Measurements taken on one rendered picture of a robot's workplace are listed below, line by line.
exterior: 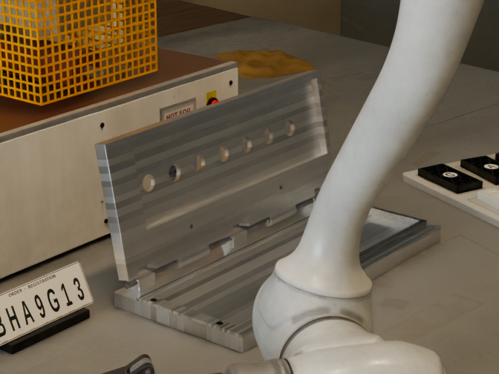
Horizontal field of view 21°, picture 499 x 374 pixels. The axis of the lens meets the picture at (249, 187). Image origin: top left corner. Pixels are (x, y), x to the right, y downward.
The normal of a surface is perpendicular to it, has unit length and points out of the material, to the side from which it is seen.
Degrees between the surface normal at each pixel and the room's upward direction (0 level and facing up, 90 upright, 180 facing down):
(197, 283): 0
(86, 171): 90
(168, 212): 79
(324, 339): 13
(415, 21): 90
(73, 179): 90
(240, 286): 0
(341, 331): 6
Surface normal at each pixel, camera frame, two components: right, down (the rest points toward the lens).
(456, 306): 0.00, -0.94
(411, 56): -0.54, 0.37
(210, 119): 0.77, 0.03
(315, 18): 0.70, 0.24
